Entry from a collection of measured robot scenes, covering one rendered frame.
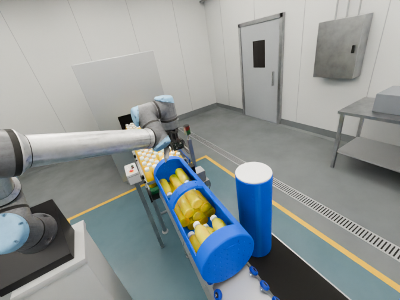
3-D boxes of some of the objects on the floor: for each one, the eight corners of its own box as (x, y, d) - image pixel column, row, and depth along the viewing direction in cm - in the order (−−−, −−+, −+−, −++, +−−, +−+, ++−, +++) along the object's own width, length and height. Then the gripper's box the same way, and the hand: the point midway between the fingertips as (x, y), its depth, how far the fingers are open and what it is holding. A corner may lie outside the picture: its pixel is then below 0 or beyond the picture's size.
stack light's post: (203, 213, 257) (187, 140, 205) (202, 211, 260) (186, 138, 208) (206, 212, 258) (191, 138, 206) (205, 210, 261) (190, 137, 209)
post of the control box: (161, 248, 222) (132, 180, 174) (160, 245, 225) (131, 177, 178) (164, 246, 223) (137, 178, 176) (163, 243, 226) (136, 175, 179)
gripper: (155, 136, 95) (165, 169, 105) (191, 124, 101) (197, 156, 111) (151, 131, 102) (161, 162, 112) (185, 120, 109) (191, 150, 118)
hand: (177, 158), depth 114 cm, fingers open, 14 cm apart
